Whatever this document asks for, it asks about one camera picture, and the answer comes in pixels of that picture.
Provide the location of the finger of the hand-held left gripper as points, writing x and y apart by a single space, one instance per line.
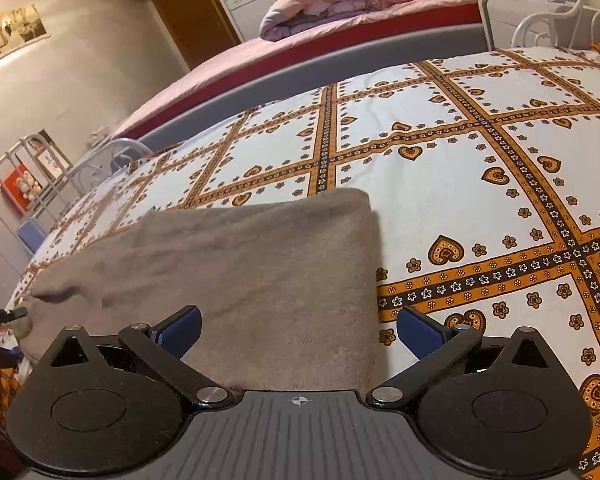
0 316

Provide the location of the grey pants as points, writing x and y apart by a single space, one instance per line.
255 285

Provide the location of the wooden picture frame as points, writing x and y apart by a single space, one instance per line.
52 157

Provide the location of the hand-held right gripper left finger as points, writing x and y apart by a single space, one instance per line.
180 330

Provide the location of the wall poster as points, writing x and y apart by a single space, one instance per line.
10 35

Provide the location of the red picture with toy figure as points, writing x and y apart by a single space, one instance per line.
22 190

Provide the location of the folded pink quilt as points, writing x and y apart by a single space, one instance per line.
320 5

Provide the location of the large bed with pink sheet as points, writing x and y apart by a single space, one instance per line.
280 55

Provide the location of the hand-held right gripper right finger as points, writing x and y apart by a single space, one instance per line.
420 332

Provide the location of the grey bedside table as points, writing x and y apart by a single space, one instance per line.
505 20

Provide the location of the heart patterned bedsheet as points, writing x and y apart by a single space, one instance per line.
430 185

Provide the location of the blue panel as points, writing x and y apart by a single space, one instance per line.
32 237

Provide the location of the brown wooden door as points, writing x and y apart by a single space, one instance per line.
195 20

